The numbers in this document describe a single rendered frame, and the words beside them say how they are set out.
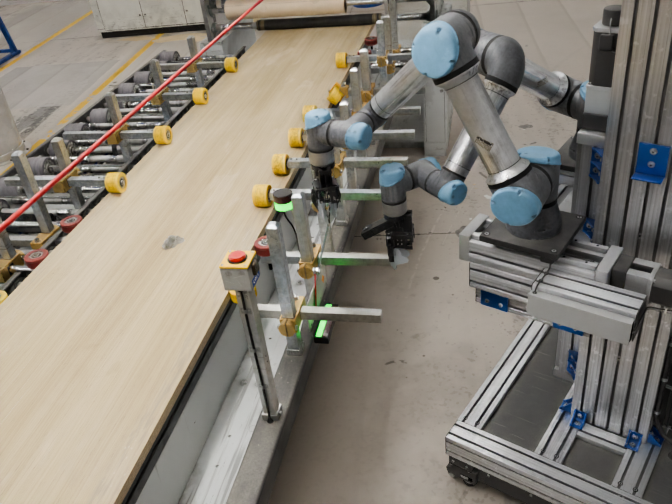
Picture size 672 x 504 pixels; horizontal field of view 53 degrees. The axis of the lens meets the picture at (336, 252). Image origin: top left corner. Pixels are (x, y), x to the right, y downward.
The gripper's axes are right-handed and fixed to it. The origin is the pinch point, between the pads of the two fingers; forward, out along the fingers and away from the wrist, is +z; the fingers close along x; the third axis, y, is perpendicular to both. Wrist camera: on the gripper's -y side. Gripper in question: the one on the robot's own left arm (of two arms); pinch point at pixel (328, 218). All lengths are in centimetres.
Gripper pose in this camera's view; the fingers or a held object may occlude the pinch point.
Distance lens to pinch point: 208.2
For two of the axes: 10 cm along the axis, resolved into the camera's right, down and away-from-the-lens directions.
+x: 9.8, -1.6, 0.8
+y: 1.6, 5.1, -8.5
